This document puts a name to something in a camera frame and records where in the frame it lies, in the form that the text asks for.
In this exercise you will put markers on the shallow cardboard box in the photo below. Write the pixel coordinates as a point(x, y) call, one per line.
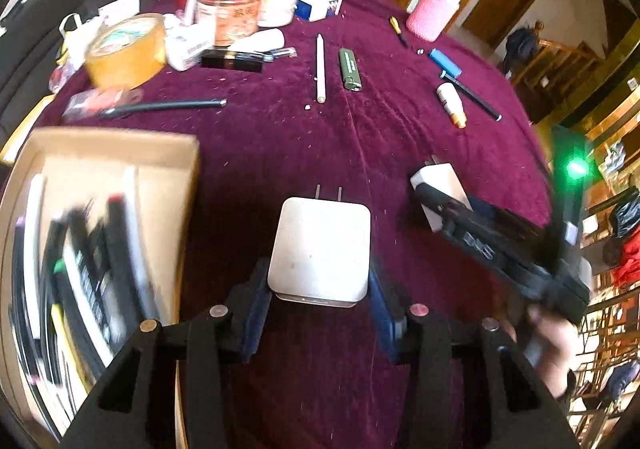
point(160, 179)

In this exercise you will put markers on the wooden display shelves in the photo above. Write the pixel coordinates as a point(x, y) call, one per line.
point(615, 154)

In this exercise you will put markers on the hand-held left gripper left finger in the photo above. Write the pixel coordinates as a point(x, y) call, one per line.
point(252, 311)

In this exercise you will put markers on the black rectangular tube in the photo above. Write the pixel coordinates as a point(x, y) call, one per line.
point(232, 60)

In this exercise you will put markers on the white glue tube orange cap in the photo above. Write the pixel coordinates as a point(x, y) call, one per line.
point(451, 104)

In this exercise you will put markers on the small white blue box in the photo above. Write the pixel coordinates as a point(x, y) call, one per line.
point(317, 6)

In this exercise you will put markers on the wooden door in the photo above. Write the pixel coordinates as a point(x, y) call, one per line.
point(502, 4)

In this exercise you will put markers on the thin black pen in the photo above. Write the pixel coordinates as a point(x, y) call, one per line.
point(165, 106)

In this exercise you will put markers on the maroon velvet tablecloth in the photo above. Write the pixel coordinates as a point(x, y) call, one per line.
point(300, 154)

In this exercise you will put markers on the wooden stair railing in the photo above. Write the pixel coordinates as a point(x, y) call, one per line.
point(555, 64)

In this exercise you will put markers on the yellow white flat packet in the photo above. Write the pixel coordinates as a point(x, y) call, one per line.
point(20, 139)

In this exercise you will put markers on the slim black pen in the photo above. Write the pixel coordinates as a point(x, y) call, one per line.
point(472, 96)

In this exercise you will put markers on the blue lighter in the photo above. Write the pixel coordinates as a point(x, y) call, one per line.
point(444, 61)

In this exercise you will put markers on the clear capped pen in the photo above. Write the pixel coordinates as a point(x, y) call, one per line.
point(280, 52)

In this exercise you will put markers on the white stylus pen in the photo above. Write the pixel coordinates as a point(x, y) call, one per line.
point(320, 69)

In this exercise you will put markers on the brown packing tape roll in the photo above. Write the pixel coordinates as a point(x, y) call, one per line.
point(127, 49)

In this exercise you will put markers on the square white charger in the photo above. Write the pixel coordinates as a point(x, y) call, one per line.
point(320, 249)

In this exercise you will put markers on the red clear packet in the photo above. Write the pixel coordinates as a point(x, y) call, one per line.
point(62, 74)

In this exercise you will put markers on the pink knitted bottle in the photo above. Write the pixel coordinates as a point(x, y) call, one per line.
point(432, 11)

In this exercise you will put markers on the black leather sofa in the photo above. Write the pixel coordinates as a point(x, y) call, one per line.
point(30, 54)

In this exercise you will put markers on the pile of marker pens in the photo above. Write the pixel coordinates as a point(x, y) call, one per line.
point(95, 254)

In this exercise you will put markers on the green lighter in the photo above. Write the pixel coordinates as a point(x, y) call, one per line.
point(350, 69)

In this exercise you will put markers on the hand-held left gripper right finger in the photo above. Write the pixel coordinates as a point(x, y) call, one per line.
point(386, 314)

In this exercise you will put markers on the yellow black screwdriver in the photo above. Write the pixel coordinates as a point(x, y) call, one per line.
point(397, 28)

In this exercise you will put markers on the red garment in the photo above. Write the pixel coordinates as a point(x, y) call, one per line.
point(627, 266)

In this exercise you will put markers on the pink packet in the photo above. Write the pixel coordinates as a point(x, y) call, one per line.
point(95, 101)

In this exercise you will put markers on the thick white charger block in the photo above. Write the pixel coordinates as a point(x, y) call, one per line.
point(447, 179)

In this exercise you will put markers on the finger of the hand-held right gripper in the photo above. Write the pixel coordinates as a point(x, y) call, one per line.
point(500, 216)
point(440, 201)

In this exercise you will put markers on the person's right hand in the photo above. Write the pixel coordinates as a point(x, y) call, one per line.
point(552, 349)

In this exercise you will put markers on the small white barcode box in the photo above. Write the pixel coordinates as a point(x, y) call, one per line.
point(187, 49)

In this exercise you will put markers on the black plastic bag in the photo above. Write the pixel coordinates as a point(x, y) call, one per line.
point(625, 216)

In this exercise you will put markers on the white paper bag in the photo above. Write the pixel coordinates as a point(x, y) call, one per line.
point(120, 4)
point(80, 36)

